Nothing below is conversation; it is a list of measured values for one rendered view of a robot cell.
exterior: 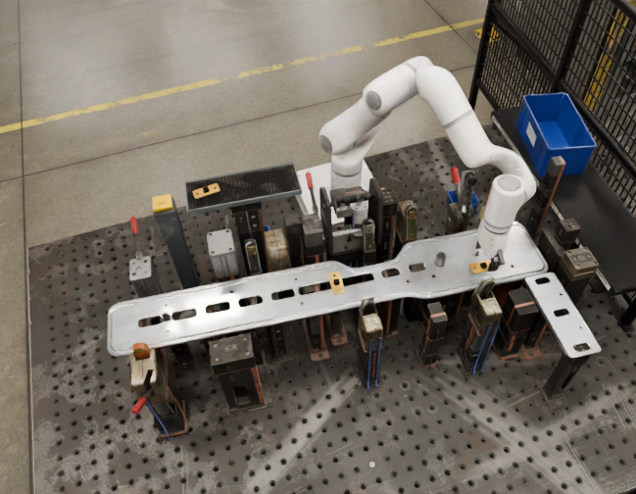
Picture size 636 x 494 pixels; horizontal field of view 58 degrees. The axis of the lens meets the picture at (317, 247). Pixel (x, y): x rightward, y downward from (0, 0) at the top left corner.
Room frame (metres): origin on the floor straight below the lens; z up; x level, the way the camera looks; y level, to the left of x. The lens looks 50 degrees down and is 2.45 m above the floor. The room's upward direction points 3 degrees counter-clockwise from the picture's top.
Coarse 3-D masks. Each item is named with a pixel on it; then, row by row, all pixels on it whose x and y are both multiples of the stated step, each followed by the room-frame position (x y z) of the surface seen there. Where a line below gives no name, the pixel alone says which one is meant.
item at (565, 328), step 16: (528, 288) 0.99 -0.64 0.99; (544, 288) 0.98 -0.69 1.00; (560, 288) 0.98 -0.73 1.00; (544, 304) 0.93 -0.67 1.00; (560, 304) 0.93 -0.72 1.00; (560, 320) 0.87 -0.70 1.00; (576, 320) 0.87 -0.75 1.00; (560, 336) 0.82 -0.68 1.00; (576, 336) 0.81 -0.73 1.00; (592, 336) 0.81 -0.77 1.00; (576, 352) 0.76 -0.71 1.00; (592, 352) 0.76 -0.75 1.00
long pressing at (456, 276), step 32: (416, 256) 1.14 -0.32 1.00; (448, 256) 1.13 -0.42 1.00; (480, 256) 1.12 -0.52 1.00; (512, 256) 1.12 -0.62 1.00; (192, 288) 1.06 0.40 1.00; (224, 288) 1.05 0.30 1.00; (256, 288) 1.05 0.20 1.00; (288, 288) 1.04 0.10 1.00; (352, 288) 1.03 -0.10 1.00; (384, 288) 1.02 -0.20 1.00; (416, 288) 1.01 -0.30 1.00; (448, 288) 1.01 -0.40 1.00; (128, 320) 0.96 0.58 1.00; (192, 320) 0.94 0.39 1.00; (224, 320) 0.94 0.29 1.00; (256, 320) 0.93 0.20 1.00; (288, 320) 0.93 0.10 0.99; (128, 352) 0.85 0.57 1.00
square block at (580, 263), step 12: (564, 252) 1.08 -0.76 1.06; (576, 252) 1.07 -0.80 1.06; (588, 252) 1.07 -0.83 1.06; (564, 264) 1.05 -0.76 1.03; (576, 264) 1.03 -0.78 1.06; (588, 264) 1.02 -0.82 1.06; (564, 276) 1.04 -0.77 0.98; (576, 276) 1.01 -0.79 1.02; (588, 276) 1.01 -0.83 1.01; (564, 288) 1.02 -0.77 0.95; (576, 288) 1.01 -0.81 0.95; (576, 300) 1.02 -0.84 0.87; (564, 312) 1.02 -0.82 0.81
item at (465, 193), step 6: (462, 174) 1.29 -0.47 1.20; (468, 174) 1.29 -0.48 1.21; (474, 174) 1.28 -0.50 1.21; (462, 180) 1.29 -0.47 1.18; (468, 180) 1.26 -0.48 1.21; (474, 180) 1.25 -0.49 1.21; (462, 186) 1.28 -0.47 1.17; (468, 186) 1.28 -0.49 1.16; (462, 192) 1.27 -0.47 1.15; (468, 192) 1.28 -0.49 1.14; (462, 198) 1.26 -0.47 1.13; (468, 198) 1.27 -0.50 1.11; (462, 204) 1.26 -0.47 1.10; (468, 204) 1.27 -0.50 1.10; (462, 210) 1.26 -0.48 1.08; (468, 210) 1.26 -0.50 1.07; (468, 216) 1.26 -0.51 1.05
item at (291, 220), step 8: (288, 216) 1.26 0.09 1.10; (296, 216) 1.26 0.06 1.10; (288, 224) 1.22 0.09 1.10; (296, 224) 1.22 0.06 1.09; (288, 232) 1.22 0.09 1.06; (296, 232) 1.22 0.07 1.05; (288, 240) 1.22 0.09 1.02; (296, 240) 1.22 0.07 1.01; (288, 248) 1.25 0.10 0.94; (296, 248) 1.22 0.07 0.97; (296, 256) 1.22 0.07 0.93; (296, 264) 1.22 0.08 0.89
